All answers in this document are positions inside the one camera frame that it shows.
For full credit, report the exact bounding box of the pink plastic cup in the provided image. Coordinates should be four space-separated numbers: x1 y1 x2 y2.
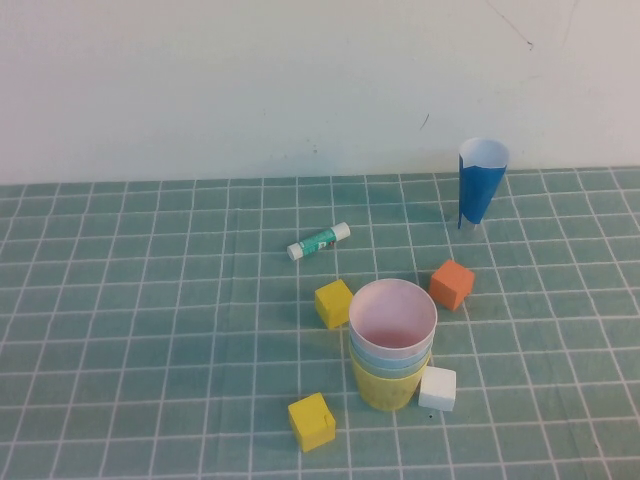
348 278 439 357

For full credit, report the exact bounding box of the light blue plastic cup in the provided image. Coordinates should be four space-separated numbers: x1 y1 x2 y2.
349 333 434 370

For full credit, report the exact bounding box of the green plastic cup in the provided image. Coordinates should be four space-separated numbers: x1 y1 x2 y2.
349 347 433 382

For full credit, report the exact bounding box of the green white glue stick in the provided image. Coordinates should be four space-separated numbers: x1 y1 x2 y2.
286 221 351 262

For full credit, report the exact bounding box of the yellow cube block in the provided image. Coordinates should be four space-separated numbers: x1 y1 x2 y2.
314 278 355 330
287 392 337 454

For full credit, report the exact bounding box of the orange cube block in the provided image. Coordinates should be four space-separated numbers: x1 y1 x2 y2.
428 258 476 312

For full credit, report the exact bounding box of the blue paper cone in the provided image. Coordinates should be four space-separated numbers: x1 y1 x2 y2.
458 137 510 234

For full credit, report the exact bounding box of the yellow plastic cup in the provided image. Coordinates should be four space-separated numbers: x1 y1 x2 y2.
350 355 431 413

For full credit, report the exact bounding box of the white cube block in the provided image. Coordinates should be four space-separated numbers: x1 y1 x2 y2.
417 366 458 414

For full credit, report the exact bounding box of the green checked tablecloth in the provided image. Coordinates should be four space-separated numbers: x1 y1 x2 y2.
0 167 640 480

